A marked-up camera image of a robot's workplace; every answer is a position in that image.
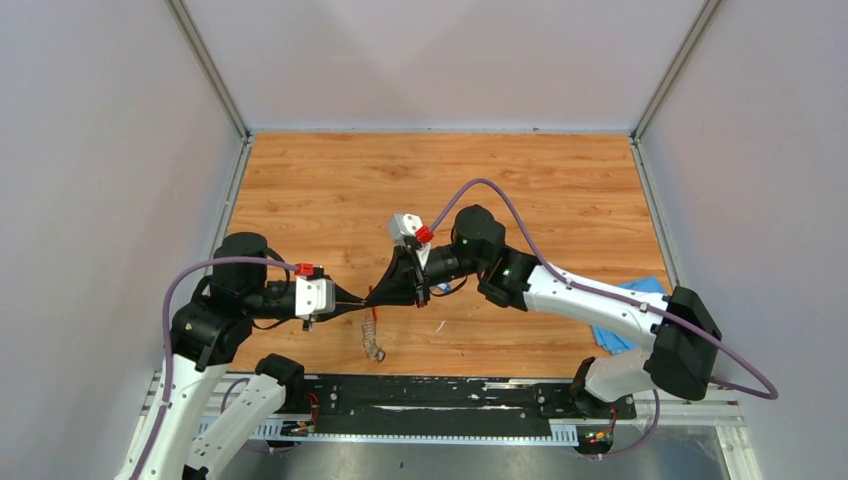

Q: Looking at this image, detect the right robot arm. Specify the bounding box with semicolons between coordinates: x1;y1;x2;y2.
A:
365;205;721;418

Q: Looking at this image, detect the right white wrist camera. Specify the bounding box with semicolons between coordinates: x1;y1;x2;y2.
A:
388;213;434;267

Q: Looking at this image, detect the red handled metal key holder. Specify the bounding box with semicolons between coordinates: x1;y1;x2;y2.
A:
362;307;386;362

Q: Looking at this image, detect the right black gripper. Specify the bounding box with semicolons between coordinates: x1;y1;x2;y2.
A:
363;245;486;310

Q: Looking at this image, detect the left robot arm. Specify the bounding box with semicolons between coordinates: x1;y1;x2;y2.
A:
117;232;364;479

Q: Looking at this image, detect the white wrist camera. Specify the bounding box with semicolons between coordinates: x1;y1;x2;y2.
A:
293;262;337;319
388;213;434;267

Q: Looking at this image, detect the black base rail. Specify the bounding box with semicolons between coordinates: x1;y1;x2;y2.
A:
238;372;637;446

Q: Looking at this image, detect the blue cloth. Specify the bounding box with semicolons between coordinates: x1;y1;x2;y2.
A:
591;276;668;355

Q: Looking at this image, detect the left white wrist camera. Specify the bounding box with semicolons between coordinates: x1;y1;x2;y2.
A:
293;262;337;319

